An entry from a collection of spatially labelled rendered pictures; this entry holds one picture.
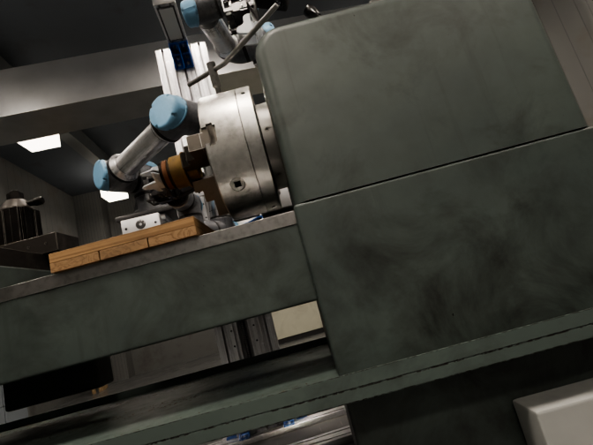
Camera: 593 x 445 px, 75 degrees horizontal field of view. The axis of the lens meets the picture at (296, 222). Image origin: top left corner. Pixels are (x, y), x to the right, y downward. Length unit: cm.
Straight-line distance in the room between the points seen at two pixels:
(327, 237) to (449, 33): 49
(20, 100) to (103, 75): 94
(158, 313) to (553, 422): 69
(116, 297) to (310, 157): 47
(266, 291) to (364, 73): 48
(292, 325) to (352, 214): 674
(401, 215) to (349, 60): 34
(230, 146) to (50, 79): 469
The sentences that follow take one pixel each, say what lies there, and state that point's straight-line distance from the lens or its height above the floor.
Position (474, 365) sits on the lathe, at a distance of 68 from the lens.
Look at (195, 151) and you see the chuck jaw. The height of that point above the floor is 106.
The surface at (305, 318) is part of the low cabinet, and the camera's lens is 744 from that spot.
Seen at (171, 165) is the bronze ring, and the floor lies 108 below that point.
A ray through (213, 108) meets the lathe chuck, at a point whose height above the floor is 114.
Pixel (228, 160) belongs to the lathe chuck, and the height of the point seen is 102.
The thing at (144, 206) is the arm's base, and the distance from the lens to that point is 162.
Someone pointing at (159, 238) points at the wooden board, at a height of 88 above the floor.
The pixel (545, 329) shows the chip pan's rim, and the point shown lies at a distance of 73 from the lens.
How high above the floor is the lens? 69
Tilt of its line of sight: 11 degrees up
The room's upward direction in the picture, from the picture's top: 15 degrees counter-clockwise
